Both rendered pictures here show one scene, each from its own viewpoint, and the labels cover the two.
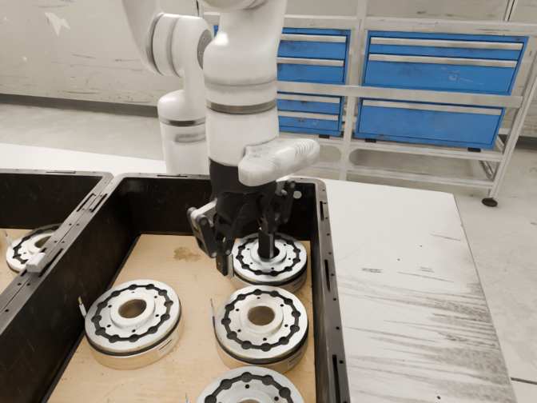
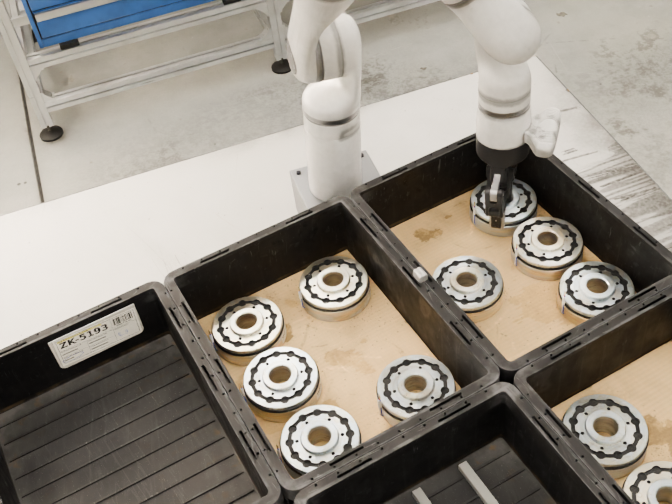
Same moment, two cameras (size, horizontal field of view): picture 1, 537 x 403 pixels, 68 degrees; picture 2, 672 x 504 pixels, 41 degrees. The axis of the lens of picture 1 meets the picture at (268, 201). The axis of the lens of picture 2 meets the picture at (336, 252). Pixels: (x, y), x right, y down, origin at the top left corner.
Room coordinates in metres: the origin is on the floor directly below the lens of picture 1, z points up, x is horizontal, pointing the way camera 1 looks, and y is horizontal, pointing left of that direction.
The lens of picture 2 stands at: (-0.36, 0.69, 1.84)
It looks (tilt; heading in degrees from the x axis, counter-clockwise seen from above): 46 degrees down; 333
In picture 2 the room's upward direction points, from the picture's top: 9 degrees counter-clockwise
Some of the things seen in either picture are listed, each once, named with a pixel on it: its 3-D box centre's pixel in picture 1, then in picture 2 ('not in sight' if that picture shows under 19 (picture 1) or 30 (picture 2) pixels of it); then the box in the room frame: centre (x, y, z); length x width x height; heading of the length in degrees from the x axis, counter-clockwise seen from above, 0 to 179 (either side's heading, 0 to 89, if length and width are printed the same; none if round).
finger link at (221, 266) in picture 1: (216, 258); (495, 218); (0.36, 0.06, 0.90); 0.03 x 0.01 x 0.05; 129
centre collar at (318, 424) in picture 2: not in sight; (319, 437); (0.22, 0.46, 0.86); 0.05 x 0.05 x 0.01
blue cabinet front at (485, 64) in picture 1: (432, 92); not in sight; (2.00, -0.84, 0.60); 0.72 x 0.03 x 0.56; 77
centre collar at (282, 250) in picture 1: (268, 253); (503, 197); (0.41, 0.00, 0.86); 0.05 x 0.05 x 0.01
